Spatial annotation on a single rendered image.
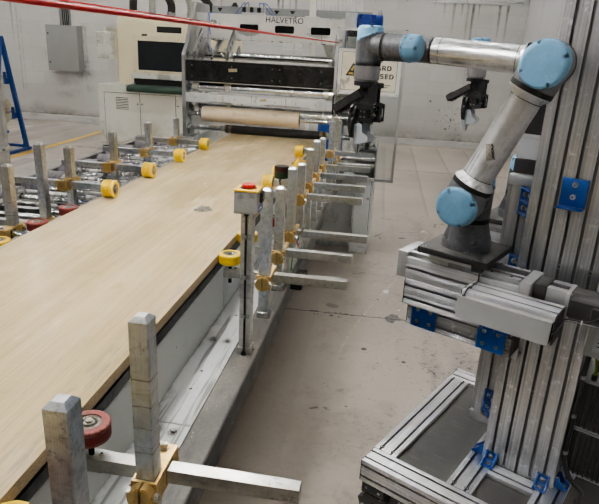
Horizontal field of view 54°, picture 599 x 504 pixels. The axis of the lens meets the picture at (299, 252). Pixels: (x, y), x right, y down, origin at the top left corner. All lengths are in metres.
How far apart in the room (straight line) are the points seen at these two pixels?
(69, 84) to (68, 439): 11.69
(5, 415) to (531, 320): 1.28
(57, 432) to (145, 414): 0.29
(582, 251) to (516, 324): 0.35
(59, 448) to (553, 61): 1.33
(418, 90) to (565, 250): 9.12
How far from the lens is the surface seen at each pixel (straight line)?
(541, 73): 1.59
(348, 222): 4.96
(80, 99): 12.33
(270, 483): 1.18
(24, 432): 1.25
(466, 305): 1.75
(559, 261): 1.98
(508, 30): 11.09
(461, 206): 1.67
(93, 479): 1.48
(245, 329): 1.80
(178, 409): 1.75
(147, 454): 1.15
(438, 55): 1.82
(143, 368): 1.05
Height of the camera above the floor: 1.61
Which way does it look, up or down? 19 degrees down
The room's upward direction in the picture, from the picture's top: 3 degrees clockwise
